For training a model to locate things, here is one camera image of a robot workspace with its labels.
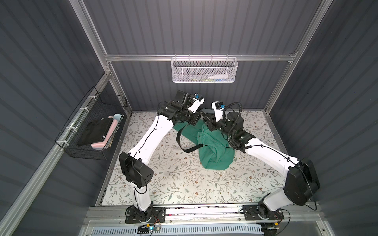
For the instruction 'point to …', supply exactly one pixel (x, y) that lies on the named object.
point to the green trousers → (215, 153)
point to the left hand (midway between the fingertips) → (201, 117)
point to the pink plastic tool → (100, 145)
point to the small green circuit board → (145, 228)
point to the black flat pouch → (94, 131)
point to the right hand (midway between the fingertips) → (205, 115)
